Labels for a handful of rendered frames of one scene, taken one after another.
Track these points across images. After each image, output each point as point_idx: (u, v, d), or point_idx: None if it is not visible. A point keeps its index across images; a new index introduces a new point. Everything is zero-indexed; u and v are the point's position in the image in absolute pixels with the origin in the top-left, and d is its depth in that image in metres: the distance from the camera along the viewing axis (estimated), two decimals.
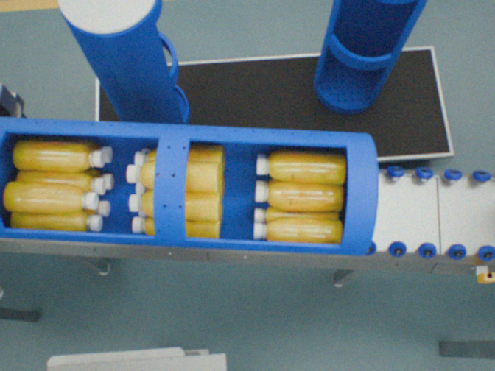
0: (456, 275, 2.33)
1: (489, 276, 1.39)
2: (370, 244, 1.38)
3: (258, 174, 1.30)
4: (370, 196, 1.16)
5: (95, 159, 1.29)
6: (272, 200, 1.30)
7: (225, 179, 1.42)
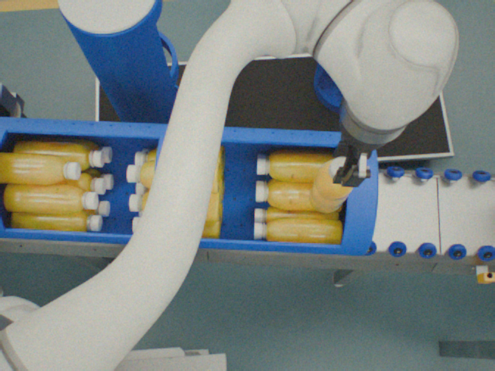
0: (456, 275, 2.33)
1: (489, 276, 1.39)
2: (370, 244, 1.38)
3: (258, 174, 1.30)
4: (370, 196, 1.16)
5: (95, 159, 1.29)
6: (272, 200, 1.30)
7: (225, 179, 1.42)
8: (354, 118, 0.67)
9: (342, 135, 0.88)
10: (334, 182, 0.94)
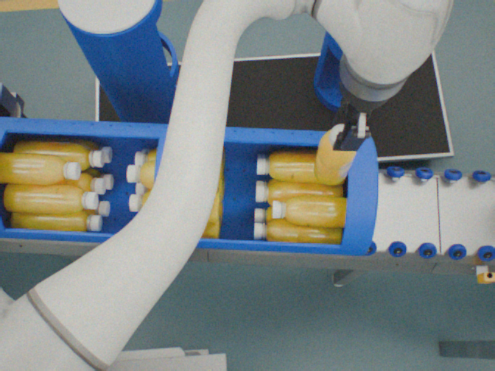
0: (456, 275, 2.33)
1: (489, 276, 1.39)
2: (370, 244, 1.38)
3: (258, 174, 1.30)
4: (370, 196, 1.16)
5: (95, 159, 1.29)
6: (272, 200, 1.30)
7: (225, 179, 1.42)
8: (353, 73, 0.69)
9: (342, 101, 0.90)
10: (334, 149, 0.96)
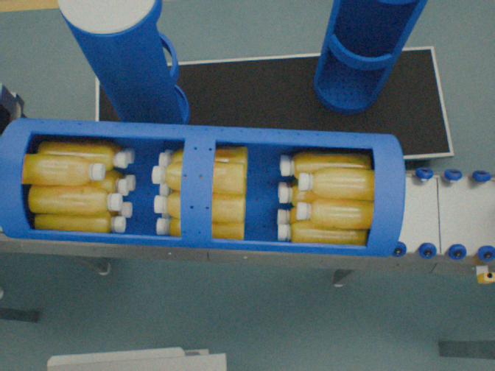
0: (456, 275, 2.33)
1: (489, 276, 1.39)
2: None
3: (283, 175, 1.30)
4: (397, 197, 1.16)
5: (119, 160, 1.29)
6: (297, 202, 1.30)
7: None
8: None
9: None
10: None
